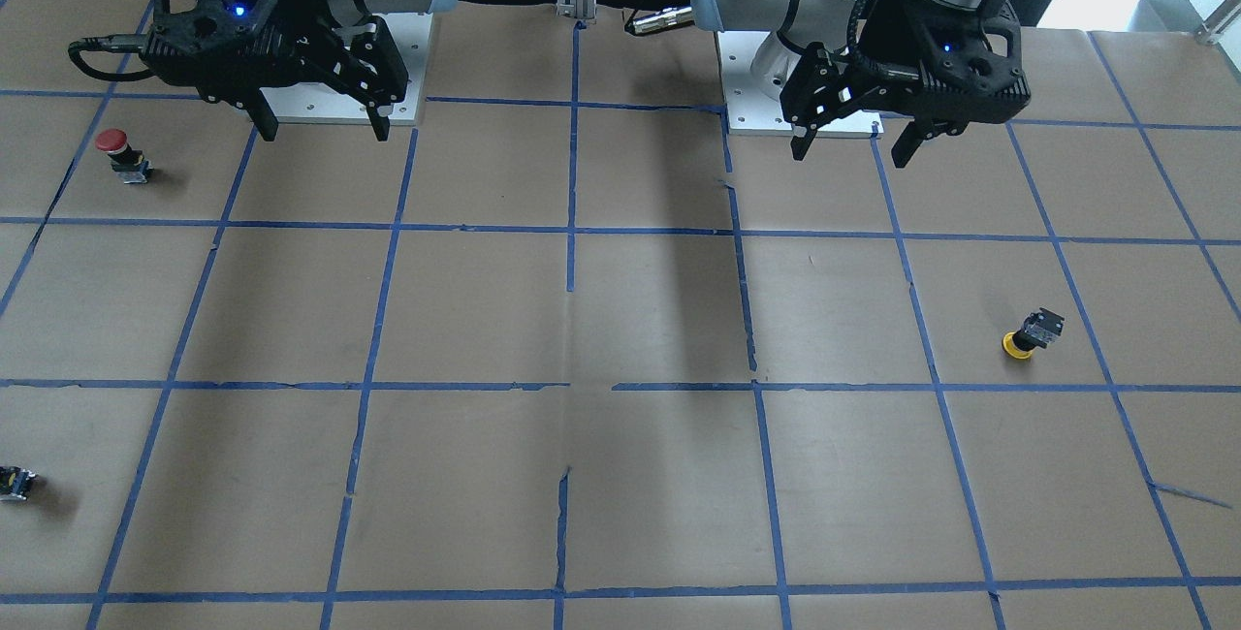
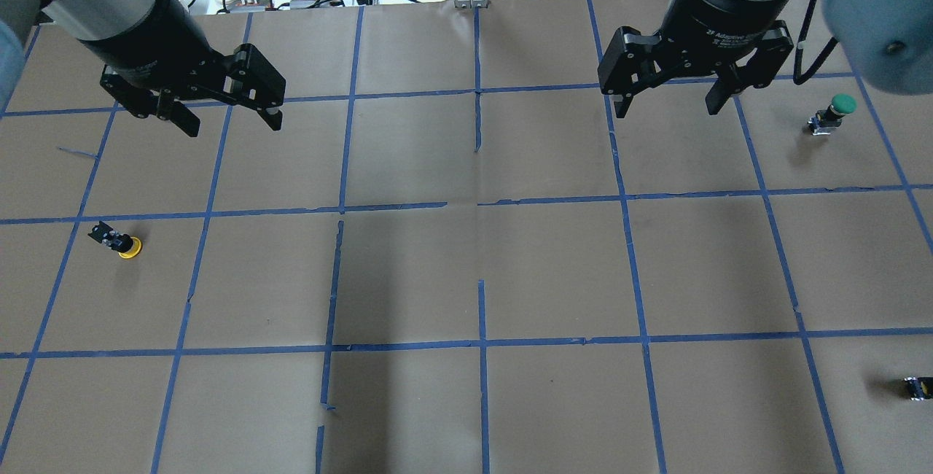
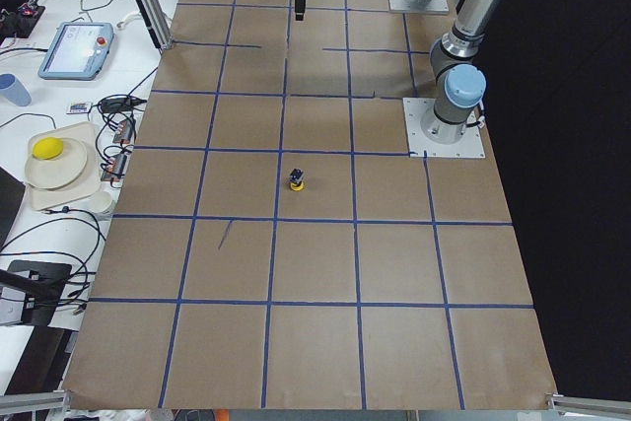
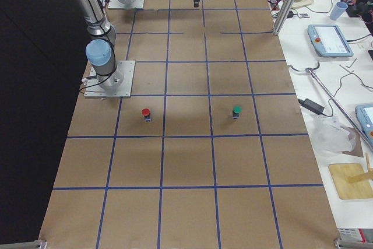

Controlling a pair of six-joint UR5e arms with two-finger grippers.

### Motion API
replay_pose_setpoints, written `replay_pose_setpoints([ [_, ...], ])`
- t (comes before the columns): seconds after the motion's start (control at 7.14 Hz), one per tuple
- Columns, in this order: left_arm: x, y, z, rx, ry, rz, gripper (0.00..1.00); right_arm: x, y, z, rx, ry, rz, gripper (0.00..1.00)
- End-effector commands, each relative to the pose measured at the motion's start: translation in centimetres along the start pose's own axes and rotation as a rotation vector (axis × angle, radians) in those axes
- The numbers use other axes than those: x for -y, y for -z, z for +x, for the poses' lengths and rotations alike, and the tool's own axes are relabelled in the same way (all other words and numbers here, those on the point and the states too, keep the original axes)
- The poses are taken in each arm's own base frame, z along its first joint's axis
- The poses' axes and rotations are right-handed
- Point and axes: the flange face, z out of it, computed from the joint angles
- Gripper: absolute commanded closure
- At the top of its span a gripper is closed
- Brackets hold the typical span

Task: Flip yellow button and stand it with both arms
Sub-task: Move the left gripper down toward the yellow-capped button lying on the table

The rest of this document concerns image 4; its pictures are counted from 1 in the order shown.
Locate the teach pendant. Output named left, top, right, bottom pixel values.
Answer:
left=355, top=103, right=372, bottom=146
left=307, top=24, right=354, bottom=58

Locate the far teach pendant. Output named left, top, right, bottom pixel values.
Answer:
left=307, top=24, right=354, bottom=58

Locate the green push button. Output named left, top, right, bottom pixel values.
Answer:
left=232, top=106, right=242, bottom=119

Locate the red push button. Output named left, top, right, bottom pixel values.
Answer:
left=141, top=108, right=152, bottom=122

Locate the black power adapter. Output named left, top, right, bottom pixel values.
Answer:
left=298, top=99, right=325, bottom=115

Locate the near teach pendant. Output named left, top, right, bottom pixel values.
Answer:
left=355, top=103, right=372, bottom=146

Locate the wooden cutting board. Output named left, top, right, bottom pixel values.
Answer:
left=328, top=163, right=372, bottom=200

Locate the blue plastic cup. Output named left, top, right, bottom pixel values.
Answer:
left=329, top=1, right=349, bottom=20

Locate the clear plastic bag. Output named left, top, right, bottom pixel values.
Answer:
left=306, top=115, right=360, bottom=157

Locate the metal walking cane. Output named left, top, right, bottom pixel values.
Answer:
left=288, top=63, right=372, bottom=149

